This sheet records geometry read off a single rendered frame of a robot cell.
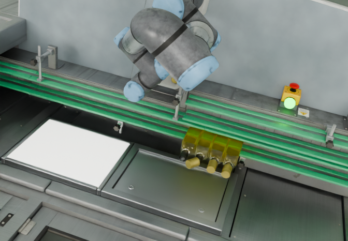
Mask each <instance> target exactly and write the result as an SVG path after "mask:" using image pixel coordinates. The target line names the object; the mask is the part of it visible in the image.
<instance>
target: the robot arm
mask: <svg viewBox="0 0 348 241"><path fill-rule="evenodd" d="M203 2H204V0H154V1H153V4H152V8H146V9H143V10H141V11H139V12H138V13H136V14H135V16H134V17H133V19H132V21H131V24H130V27H126V28H125V29H123V30H122V31H121V32H120V33H118V34H117V35H116V37H115V38H114V43H115V44H116V45H117V46H118V48H119V49H121V50H122V52H123V53H124V54H125V55H126V56H127V57H128V58H129V59H130V60H131V61H132V62H133V63H134V64H135V66H136V67H137V68H138V69H139V71H138V72H137V73H136V75H135V76H134V77H133V78H132V79H131V80H130V81H129V82H127V84H126V85H125V87H124V95H125V97H126V98H127V99H128V100H129V101H132V102H138V101H140V100H141V99H142V98H143V97H144V96H145V95H146V94H147V93H148V92H149V91H150V90H152V89H153V88H154V87H155V86H157V85H158V84H160V83H161V82H162V81H163V80H164V79H166V77H168V76H169V75H171V76H172V77H173V79H174V80H175V81H176V82H177V84H178V85H179V86H180V87H182V88H183V89H184V90H185V91H187V92H188V91H191V90H192V89H193V88H195V87H196V86H197V85H198V84H200V83H201V82H202V81H203V80H204V79H206V78H207V77H208V76H209V75H210V74H211V73H213V72H214V71H215V70H216V69H217V68H218V67H219V62H218V61H217V60H216V57H215V56H213V55H212V54H211V52H212V51H213V50H214V49H215V48H216V47H217V46H218V44H219V43H220V41H221V36H220V34H219V32H218V31H217V30H216V29H215V28H214V27H213V26H212V25H211V24H210V23H209V21H208V20H207V19H206V18H205V17H204V16H203V15H202V13H201V12H200V11H199V10H198V9H199V8H200V7H201V5H202V4H203Z"/></svg>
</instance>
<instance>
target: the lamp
mask: <svg viewBox="0 0 348 241"><path fill-rule="evenodd" d="M295 104H296V100H295V99H294V98H293V97H287V98H286V99H285V100H284V105H285V107H286V108H288V109H292V108H293V107H294V106H295Z"/></svg>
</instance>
